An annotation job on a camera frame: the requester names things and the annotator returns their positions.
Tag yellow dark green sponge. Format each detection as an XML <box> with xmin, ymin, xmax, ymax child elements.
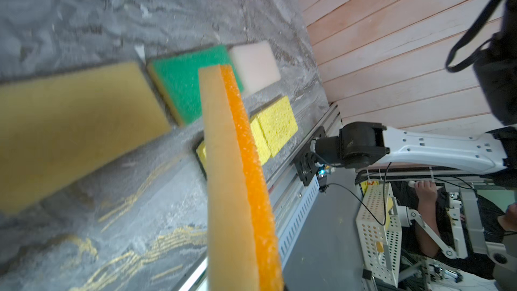
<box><xmin>195</xmin><ymin>116</ymin><xmax>272</xmax><ymax>179</ymax></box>

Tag orange sponge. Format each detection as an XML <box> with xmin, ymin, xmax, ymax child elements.
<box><xmin>199</xmin><ymin>65</ymin><xmax>285</xmax><ymax>290</ymax></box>

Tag dull yellow sponge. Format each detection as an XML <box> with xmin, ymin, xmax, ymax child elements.
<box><xmin>1</xmin><ymin>62</ymin><xmax>170</xmax><ymax>215</ymax></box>

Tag bright yellow sponge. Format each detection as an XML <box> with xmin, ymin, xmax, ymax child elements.
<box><xmin>255</xmin><ymin>96</ymin><xmax>298</xmax><ymax>157</ymax></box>

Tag beige sponge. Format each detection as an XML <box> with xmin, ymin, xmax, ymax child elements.
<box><xmin>229</xmin><ymin>40</ymin><xmax>281</xmax><ymax>97</ymax></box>

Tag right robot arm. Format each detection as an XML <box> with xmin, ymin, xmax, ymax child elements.
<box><xmin>314</xmin><ymin>0</ymin><xmax>500</xmax><ymax>136</ymax></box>

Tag operator person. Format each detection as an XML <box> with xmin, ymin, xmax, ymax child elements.
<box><xmin>389</xmin><ymin>179</ymin><xmax>517</xmax><ymax>280</ymax></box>

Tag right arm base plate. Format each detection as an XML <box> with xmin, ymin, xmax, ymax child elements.
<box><xmin>294</xmin><ymin>126</ymin><xmax>326</xmax><ymax>187</ymax></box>

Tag white perforated cable tray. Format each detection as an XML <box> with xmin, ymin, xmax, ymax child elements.
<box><xmin>355</xmin><ymin>183</ymin><xmax>402</xmax><ymax>287</ymax></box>

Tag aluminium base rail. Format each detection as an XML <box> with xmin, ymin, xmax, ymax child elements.
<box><xmin>173</xmin><ymin>102</ymin><xmax>344</xmax><ymax>291</ymax></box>

